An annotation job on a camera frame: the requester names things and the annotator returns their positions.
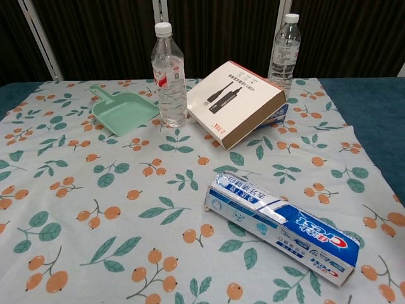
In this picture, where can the blue white toothpaste box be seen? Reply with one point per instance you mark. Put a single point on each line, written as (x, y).
(278, 228)

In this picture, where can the water bottle with red label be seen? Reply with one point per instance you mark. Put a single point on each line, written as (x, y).
(171, 88)

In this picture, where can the colourful printed carton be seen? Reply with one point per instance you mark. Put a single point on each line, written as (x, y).
(276, 115)

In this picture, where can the mint green plastic dustpan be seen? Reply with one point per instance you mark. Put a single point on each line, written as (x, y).
(126, 109)

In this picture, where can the floral leaf print tablecloth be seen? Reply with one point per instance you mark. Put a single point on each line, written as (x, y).
(110, 190)

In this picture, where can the water bottle with white label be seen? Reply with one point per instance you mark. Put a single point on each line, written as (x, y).
(283, 57)

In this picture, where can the white partition frame post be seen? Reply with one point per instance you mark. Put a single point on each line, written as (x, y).
(161, 11)
(41, 41)
(283, 7)

